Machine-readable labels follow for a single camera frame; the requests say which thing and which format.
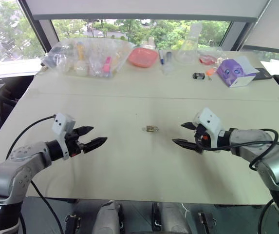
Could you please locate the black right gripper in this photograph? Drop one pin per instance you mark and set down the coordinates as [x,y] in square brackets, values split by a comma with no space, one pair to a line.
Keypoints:
[200,136]

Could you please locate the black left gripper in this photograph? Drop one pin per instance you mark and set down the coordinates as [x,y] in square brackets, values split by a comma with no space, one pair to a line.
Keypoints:
[74,146]

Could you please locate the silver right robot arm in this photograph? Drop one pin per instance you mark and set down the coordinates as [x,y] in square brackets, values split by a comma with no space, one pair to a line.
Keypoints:
[251,143]

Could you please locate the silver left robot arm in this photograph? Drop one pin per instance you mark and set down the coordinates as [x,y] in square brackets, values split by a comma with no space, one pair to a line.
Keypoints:
[20,165]

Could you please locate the small black device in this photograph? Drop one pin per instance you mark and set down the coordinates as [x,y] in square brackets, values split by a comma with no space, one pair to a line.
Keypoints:
[199,76]

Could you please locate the small orange object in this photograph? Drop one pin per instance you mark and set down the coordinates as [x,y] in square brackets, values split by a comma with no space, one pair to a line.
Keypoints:
[210,72]

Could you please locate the white yellow bottle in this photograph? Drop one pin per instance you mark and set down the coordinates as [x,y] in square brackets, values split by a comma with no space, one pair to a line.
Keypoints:
[80,64]

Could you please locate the pink marker pen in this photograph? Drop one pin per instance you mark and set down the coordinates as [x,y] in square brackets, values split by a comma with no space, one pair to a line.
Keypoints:
[107,64]

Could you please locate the purple tissue box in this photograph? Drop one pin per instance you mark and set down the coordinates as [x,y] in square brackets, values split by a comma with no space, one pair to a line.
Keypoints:
[235,73]

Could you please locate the small bag with red item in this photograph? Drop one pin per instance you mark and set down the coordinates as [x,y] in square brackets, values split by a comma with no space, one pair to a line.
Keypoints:
[208,59]

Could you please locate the grey rounded robot leg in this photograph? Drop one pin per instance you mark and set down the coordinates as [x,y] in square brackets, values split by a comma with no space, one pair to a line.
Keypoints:
[108,218]
[172,218]

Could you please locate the clear conical flask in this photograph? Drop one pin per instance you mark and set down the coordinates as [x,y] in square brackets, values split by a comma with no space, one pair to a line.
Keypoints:
[188,50]

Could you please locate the large clear plastic bag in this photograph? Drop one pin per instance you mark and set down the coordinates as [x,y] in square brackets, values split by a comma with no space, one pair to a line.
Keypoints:
[98,52]

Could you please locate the plastic bag with dark items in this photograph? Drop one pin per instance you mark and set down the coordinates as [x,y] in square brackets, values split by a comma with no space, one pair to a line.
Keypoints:
[54,57]

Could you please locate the pink plastic tray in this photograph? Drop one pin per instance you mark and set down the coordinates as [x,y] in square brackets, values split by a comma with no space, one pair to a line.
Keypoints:
[143,57]

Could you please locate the black flat notebook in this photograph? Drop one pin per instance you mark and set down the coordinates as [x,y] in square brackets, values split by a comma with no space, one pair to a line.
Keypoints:
[264,75]

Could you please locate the white paper sheet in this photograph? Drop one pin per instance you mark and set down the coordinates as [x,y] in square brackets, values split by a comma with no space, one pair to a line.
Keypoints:
[275,66]

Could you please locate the wide white roller blind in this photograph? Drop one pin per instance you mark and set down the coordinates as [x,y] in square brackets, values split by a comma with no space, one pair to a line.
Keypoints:
[141,8]

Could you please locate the narrow white roller blind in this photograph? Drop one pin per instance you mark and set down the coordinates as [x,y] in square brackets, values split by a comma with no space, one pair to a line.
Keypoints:
[273,24]

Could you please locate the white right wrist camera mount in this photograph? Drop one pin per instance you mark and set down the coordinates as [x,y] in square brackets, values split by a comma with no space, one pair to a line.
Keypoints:
[210,119]

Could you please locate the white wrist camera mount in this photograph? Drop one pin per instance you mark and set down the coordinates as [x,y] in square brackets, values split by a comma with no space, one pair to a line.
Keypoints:
[61,124]
[210,119]

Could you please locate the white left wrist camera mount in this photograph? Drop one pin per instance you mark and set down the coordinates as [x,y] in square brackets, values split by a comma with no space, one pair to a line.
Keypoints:
[61,124]

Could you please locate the black bracket under table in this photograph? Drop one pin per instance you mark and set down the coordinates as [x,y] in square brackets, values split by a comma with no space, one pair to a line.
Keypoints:
[72,224]
[207,223]

